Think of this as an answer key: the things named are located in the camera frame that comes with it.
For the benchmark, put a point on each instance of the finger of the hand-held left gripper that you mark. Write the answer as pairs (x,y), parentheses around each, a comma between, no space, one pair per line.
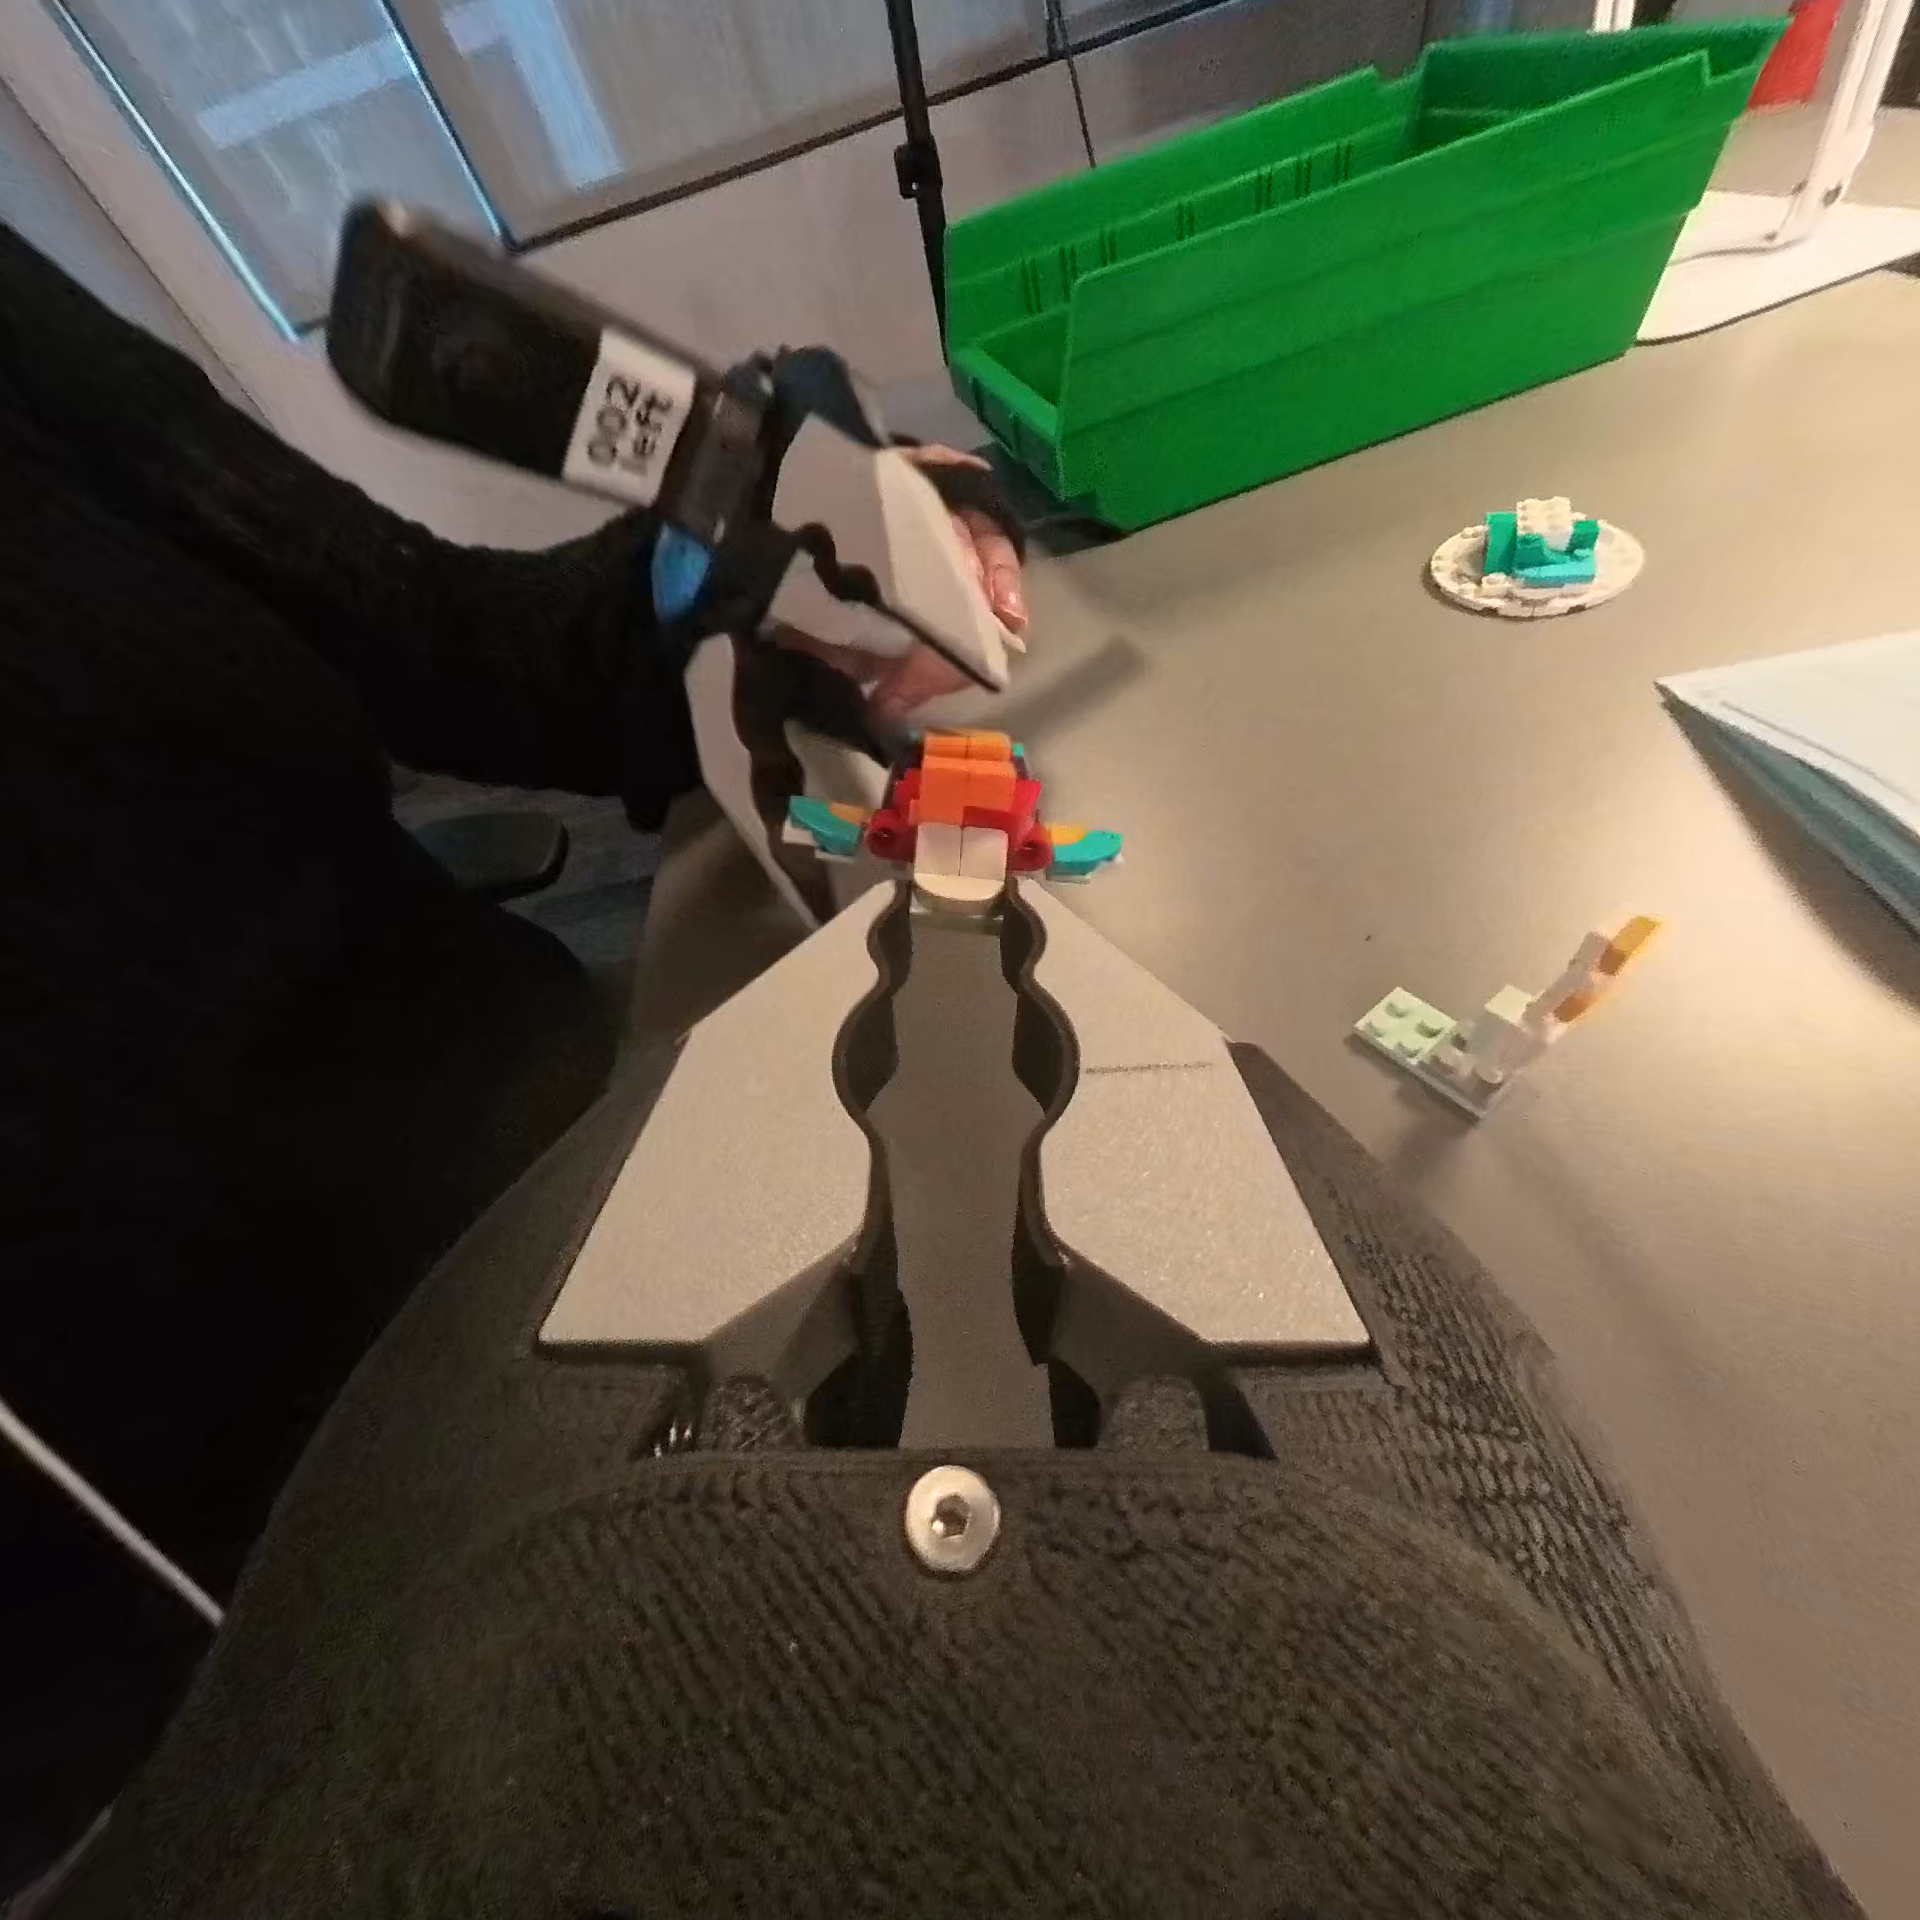
(834,617)
(913,540)

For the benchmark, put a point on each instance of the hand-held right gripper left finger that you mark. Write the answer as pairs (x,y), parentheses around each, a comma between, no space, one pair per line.
(720,1200)

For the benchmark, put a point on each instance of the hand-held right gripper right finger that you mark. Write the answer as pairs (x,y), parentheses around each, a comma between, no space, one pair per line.
(1202,1200)

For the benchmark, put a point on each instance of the multicolour lego model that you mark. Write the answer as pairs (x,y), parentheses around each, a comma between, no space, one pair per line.
(962,810)

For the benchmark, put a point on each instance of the mint grey lego piece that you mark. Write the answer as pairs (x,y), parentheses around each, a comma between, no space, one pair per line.
(1411,1031)

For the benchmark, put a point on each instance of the white mint orange lego figure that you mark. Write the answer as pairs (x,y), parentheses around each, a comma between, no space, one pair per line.
(1562,990)

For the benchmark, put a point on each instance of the person's left forearm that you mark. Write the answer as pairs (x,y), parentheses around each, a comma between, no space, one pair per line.
(375,602)

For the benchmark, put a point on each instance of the round white lego plate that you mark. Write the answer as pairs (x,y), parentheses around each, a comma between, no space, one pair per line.
(1539,560)

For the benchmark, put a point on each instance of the person's left hand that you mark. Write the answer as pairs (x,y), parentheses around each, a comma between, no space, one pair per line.
(1007,593)

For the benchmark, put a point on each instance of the large window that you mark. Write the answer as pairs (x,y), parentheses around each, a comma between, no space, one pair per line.
(375,89)

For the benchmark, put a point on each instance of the black tripod pole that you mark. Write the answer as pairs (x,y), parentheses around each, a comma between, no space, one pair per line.
(913,149)

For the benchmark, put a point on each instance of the black chair armrest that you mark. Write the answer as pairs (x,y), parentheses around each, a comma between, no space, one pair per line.
(492,848)

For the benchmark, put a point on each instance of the green plastic crate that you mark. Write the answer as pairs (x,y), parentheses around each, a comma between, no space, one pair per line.
(1322,303)

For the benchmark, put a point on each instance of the open instruction booklet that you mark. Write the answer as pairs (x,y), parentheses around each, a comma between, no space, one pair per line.
(1813,749)

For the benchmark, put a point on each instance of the red cylinder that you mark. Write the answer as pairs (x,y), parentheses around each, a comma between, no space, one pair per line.
(1793,54)

